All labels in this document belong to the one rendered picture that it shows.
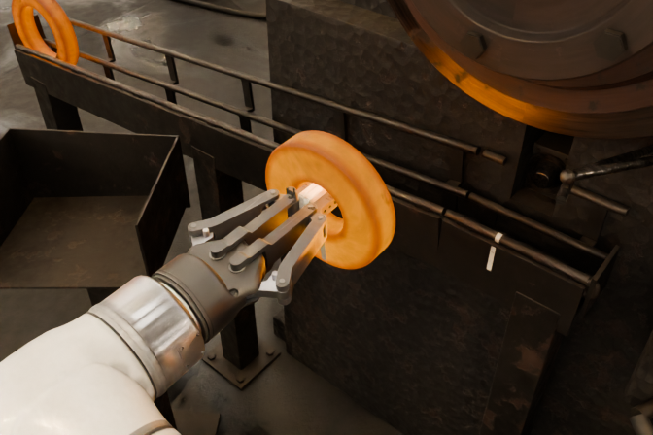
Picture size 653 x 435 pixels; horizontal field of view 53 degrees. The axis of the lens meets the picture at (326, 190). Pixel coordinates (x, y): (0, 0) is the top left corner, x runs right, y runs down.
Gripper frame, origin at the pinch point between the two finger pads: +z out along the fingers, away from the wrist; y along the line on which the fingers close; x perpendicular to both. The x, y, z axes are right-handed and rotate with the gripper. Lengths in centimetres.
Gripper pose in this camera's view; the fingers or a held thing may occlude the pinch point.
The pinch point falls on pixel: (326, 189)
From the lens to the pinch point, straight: 68.0
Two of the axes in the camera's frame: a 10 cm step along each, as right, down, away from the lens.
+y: 7.7, 3.9, -5.0
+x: -0.3, -7.6, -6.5
